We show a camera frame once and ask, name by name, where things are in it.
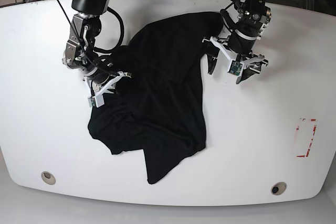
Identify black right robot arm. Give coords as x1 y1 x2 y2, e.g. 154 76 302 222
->
62 0 125 95

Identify left table grommet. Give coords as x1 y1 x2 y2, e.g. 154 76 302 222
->
41 172 56 185

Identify black T-shirt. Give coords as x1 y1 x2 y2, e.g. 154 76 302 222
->
88 12 223 184

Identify table grommet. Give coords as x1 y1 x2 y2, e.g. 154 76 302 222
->
41 172 56 185
271 182 287 196

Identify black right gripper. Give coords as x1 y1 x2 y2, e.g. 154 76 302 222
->
84 63 126 95

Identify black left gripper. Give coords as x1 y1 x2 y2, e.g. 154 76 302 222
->
206 31 260 84

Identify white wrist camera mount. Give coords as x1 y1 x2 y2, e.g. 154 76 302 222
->
202 36 269 77
88 71 132 108

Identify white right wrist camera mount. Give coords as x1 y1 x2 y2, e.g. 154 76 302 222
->
88 71 132 108

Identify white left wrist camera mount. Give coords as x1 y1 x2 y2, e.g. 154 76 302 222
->
202 36 269 77

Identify right table grommet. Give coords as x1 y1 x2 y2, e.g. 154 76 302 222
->
271 182 287 196

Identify red tape rectangle marker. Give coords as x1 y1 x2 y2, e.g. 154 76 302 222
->
294 118 318 158

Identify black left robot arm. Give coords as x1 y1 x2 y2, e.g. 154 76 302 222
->
203 0 271 84

